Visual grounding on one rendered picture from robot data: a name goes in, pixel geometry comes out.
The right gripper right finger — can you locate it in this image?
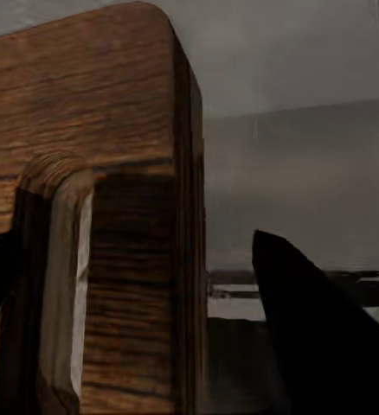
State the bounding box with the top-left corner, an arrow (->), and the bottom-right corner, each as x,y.
252,230 -> 379,415

